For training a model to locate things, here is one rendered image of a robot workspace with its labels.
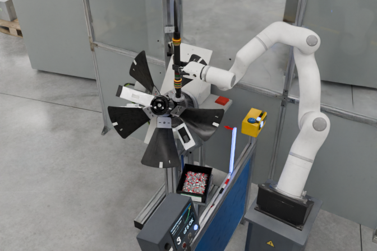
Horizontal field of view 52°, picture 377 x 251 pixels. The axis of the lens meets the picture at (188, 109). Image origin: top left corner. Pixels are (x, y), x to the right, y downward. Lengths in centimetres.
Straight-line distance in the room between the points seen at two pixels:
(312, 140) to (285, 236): 47
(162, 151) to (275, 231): 75
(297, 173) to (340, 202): 131
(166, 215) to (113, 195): 179
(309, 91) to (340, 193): 135
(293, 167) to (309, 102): 33
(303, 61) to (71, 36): 310
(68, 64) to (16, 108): 78
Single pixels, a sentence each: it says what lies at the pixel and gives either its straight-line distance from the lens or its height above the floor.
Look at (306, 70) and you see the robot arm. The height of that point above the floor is 154.
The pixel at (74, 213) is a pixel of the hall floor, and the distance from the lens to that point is 332.
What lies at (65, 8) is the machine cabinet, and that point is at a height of 92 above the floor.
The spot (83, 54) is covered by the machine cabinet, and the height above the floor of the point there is 37.
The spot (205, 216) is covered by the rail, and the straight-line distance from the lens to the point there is 210.
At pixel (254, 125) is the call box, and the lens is 230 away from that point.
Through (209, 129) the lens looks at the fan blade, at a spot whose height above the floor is 117.
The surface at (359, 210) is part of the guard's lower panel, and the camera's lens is 321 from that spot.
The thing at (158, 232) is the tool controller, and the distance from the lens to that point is 155.
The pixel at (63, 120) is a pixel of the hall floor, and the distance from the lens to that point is 424.
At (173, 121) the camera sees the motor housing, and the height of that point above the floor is 107.
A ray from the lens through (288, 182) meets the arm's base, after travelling 193.
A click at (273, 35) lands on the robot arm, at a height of 167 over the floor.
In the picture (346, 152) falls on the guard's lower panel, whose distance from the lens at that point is 287.
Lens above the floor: 251
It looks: 37 degrees down
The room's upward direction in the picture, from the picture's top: straight up
